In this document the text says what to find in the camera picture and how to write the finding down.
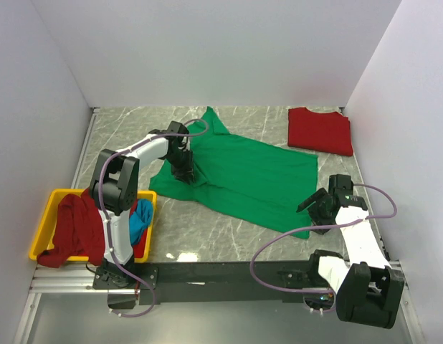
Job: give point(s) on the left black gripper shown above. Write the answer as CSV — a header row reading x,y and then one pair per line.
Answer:
x,y
188,170

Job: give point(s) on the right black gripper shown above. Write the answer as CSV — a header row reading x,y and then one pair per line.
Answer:
x,y
319,196

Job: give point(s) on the green t shirt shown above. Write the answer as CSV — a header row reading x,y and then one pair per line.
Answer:
x,y
243,178

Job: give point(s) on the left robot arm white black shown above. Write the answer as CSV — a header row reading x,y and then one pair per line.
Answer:
x,y
114,189

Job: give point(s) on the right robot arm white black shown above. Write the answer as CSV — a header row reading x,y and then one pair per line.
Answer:
x,y
368,290

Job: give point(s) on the folded red t shirt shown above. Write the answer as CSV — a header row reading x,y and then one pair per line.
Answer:
x,y
322,132

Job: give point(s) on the blue t shirt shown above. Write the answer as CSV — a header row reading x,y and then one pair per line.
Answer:
x,y
141,215

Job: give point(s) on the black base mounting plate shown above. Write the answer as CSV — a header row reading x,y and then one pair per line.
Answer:
x,y
286,281

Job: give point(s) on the crumpled red t shirt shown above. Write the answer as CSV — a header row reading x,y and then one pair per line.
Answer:
x,y
78,232

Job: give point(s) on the yellow plastic bin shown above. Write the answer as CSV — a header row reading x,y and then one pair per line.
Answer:
x,y
46,228

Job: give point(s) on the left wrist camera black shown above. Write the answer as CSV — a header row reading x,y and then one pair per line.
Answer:
x,y
177,128

